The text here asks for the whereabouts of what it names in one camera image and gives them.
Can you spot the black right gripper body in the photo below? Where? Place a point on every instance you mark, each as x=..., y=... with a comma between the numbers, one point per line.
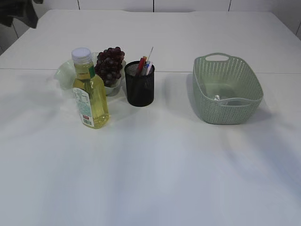
x=21, y=10

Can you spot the clear plastic sheet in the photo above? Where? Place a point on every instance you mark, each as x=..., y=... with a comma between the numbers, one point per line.
x=217, y=98

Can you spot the red glitter marker pen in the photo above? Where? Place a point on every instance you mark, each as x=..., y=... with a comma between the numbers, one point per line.
x=140, y=67

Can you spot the yellow oil bottle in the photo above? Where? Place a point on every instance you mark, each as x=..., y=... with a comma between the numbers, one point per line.
x=89, y=90

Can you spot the clear plastic ruler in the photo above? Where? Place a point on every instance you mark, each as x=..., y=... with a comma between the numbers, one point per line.
x=148, y=58

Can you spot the silver glitter marker pen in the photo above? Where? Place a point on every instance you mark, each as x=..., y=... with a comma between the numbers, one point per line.
x=145, y=67

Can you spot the pink capped scissors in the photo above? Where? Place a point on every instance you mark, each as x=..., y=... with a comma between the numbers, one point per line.
x=149, y=68

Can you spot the blue capped scissors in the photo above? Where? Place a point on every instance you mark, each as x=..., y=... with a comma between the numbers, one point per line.
x=142, y=71

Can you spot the green woven plastic basket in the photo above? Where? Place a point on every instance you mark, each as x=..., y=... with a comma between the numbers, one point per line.
x=236, y=84

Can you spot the purple artificial grape bunch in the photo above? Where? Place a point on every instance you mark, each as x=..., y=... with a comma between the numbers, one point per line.
x=109, y=65

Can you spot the black mesh pen holder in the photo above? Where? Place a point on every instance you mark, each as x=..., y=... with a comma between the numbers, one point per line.
x=140, y=89

